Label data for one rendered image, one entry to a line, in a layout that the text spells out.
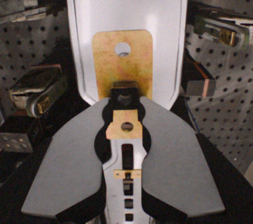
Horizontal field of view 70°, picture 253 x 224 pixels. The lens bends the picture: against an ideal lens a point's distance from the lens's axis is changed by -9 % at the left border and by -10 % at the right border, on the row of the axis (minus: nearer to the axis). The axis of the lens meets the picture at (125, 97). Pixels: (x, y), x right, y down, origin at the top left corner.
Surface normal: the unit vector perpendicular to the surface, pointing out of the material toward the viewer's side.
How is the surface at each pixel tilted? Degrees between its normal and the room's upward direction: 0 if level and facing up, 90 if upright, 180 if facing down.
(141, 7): 0
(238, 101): 0
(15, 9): 81
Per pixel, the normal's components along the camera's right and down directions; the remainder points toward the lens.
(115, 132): -0.01, 0.50
